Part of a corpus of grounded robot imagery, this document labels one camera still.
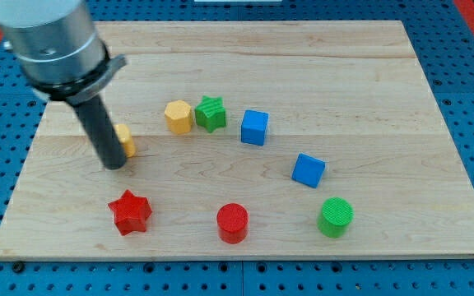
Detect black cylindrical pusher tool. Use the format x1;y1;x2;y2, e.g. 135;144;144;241
73;95;127;170

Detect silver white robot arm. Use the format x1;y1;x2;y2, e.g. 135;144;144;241
0;0;127;169

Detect red star block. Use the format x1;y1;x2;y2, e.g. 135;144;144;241
108;190;152;236

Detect yellow hexagon block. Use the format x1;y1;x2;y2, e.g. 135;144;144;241
165;100;193;135

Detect green star block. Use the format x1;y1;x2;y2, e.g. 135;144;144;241
194;96;226;133

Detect yellow block behind tool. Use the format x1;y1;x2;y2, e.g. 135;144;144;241
114;123;137;158

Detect red cylinder block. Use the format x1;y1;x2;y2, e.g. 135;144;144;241
216;203;249;244

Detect light wooden board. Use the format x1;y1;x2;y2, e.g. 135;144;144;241
0;21;474;261

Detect blue cube upper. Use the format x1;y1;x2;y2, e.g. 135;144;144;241
240;110;269;146

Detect blue cube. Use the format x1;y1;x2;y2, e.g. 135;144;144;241
291;153;326;188
240;110;269;146

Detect blue cube lower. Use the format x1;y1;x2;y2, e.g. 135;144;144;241
291;153;326;188

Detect green cylinder block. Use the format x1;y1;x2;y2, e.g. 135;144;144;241
317;197;354;238

